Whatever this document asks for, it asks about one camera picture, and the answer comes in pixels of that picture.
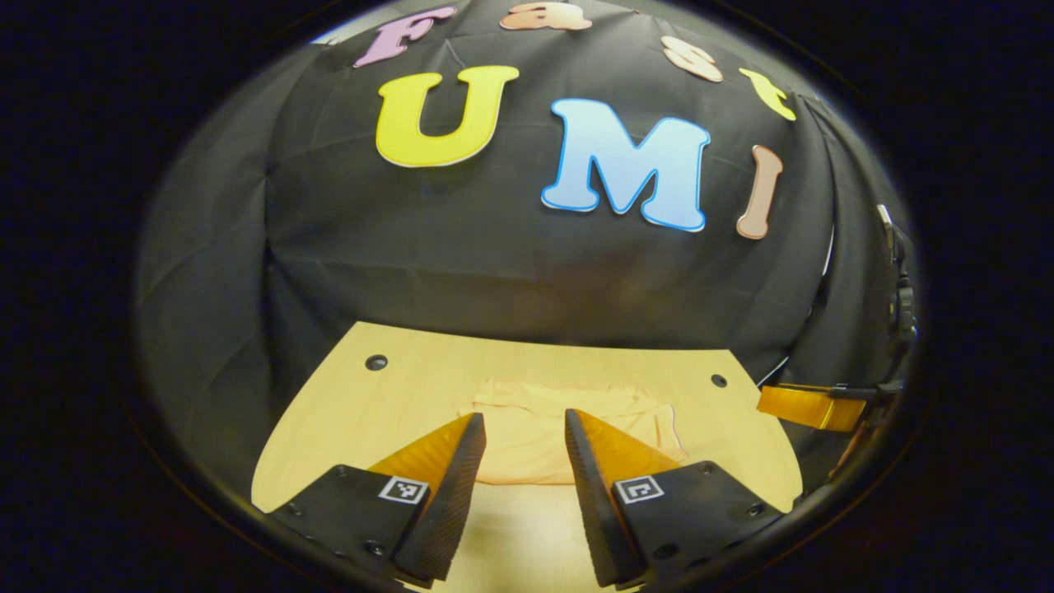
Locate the black backdrop stand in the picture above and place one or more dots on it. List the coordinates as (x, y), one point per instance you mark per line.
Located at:
(903, 305)

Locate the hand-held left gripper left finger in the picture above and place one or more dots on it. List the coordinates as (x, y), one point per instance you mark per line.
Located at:
(445, 511)

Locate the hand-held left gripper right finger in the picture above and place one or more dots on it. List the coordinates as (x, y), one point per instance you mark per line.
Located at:
(597, 511)

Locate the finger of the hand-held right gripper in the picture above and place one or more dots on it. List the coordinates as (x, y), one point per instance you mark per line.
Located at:
(811, 408)

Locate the black backdrop cloth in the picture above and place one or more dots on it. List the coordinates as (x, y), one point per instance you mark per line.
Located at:
(494, 263)

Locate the orange polo T-shirt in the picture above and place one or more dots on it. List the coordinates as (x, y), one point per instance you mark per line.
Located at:
(527, 428)

